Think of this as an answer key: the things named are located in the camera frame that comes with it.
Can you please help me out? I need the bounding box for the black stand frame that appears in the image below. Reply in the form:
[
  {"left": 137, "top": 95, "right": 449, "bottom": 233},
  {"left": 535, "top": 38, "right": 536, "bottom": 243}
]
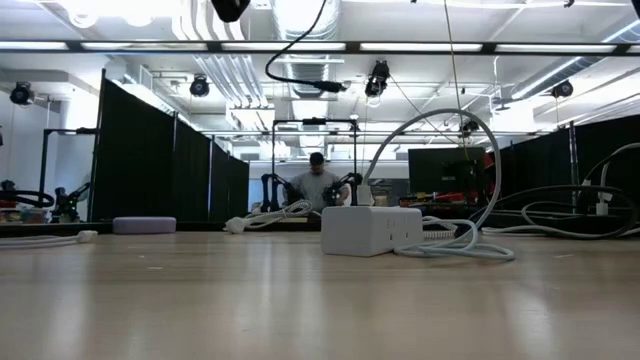
[{"left": 38, "top": 128, "right": 100, "bottom": 224}]

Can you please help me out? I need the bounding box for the black table frame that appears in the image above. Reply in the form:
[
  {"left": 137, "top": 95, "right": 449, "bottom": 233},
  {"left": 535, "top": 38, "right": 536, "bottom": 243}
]
[{"left": 0, "top": 222, "right": 322, "bottom": 240}]

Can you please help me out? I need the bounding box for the black monitor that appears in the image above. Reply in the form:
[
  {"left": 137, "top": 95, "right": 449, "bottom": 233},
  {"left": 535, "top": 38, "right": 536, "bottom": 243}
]
[{"left": 407, "top": 147, "right": 487, "bottom": 196}]

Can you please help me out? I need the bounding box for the long white USB cable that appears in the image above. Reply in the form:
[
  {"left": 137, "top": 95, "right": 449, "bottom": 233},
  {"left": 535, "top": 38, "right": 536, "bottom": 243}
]
[{"left": 422, "top": 141, "right": 640, "bottom": 241}]

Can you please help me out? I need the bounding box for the black overhead light bar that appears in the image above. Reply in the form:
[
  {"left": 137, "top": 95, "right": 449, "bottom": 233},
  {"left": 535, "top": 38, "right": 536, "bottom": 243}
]
[{"left": 0, "top": 39, "right": 640, "bottom": 57}]

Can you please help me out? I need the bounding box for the thick white USB cable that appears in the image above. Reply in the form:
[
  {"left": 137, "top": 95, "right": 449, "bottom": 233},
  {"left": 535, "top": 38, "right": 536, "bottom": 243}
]
[{"left": 355, "top": 107, "right": 516, "bottom": 262}]

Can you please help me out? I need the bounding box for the thin white USB cable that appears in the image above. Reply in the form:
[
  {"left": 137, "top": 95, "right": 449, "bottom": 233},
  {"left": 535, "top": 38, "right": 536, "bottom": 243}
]
[{"left": 0, "top": 230, "right": 99, "bottom": 252}]

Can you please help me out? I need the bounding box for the black power strip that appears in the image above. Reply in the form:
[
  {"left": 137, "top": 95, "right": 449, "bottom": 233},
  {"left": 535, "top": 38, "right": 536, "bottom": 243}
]
[{"left": 477, "top": 210, "right": 640, "bottom": 237}]

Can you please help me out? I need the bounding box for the black partition curtain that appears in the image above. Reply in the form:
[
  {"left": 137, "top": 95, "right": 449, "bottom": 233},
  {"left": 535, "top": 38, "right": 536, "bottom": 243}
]
[
  {"left": 91, "top": 68, "right": 251, "bottom": 227},
  {"left": 493, "top": 113, "right": 640, "bottom": 217}
]

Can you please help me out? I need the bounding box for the black gantry frame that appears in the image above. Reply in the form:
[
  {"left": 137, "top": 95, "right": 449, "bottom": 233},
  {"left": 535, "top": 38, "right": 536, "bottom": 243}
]
[{"left": 270, "top": 117, "right": 359, "bottom": 176}]

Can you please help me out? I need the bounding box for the short black USB cable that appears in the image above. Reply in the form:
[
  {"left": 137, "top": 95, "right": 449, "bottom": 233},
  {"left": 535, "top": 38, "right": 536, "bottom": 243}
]
[{"left": 264, "top": 0, "right": 348, "bottom": 95}]

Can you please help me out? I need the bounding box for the long black USB cable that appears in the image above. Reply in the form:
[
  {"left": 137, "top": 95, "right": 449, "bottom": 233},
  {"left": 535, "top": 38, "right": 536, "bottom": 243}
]
[{"left": 452, "top": 183, "right": 640, "bottom": 240}]

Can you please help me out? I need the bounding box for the person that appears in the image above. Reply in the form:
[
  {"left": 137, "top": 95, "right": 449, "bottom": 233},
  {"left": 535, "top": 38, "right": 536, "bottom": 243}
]
[{"left": 287, "top": 151, "right": 350, "bottom": 212}]

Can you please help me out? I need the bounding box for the colourful object pile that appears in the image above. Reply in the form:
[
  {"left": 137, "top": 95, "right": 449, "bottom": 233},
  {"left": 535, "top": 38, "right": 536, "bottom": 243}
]
[{"left": 0, "top": 201, "right": 64, "bottom": 226}]

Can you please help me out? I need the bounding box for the white power strip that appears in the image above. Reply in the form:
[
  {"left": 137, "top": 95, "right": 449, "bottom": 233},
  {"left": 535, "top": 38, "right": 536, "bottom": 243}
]
[{"left": 320, "top": 205, "right": 425, "bottom": 258}]

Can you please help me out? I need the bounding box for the white braided USB cable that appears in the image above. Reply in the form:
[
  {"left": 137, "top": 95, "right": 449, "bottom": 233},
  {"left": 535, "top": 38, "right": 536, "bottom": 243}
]
[{"left": 223, "top": 198, "right": 315, "bottom": 236}]

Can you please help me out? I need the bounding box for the purple round power hub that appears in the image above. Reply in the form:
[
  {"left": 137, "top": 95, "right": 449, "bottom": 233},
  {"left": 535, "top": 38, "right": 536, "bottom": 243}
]
[{"left": 111, "top": 216, "right": 178, "bottom": 237}]

